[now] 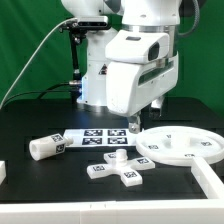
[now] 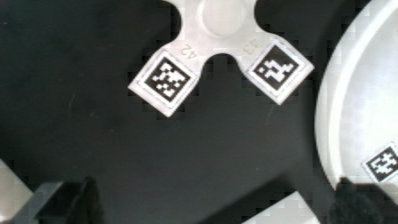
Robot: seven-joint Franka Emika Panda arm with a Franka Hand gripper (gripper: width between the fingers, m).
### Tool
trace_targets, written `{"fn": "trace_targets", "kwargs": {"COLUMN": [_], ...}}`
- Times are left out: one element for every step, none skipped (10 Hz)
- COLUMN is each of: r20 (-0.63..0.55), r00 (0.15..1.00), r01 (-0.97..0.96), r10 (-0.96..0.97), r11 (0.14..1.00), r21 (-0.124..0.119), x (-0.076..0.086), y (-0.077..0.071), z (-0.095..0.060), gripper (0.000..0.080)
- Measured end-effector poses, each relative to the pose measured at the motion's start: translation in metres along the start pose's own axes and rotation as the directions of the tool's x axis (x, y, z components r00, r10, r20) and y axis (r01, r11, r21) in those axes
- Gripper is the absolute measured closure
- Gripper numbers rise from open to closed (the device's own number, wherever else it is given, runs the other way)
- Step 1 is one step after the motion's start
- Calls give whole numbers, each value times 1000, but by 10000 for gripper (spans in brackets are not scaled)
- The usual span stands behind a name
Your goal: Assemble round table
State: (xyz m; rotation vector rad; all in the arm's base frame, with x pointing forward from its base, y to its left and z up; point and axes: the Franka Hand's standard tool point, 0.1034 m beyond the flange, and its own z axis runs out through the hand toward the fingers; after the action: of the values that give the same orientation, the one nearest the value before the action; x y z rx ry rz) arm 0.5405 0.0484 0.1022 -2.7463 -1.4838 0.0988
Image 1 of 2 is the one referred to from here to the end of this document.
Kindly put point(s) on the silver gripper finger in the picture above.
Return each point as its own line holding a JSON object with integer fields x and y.
{"x": 134, "y": 123}
{"x": 155, "y": 108}

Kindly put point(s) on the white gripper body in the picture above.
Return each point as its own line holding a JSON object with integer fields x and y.
{"x": 131, "y": 87}

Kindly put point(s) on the white round table top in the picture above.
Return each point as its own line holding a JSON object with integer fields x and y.
{"x": 179, "y": 145}

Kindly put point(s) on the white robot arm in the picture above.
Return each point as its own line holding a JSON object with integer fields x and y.
{"x": 132, "y": 59}

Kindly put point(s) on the white marker sheet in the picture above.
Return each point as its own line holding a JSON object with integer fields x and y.
{"x": 101, "y": 137}

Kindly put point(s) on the white L-shaped fence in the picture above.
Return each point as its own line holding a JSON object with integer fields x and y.
{"x": 209, "y": 210}

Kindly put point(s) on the white block at left edge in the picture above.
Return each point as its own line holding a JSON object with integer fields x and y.
{"x": 2, "y": 171}

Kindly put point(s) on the black camera on stand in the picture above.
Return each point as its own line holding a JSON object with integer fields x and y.
{"x": 77, "y": 29}

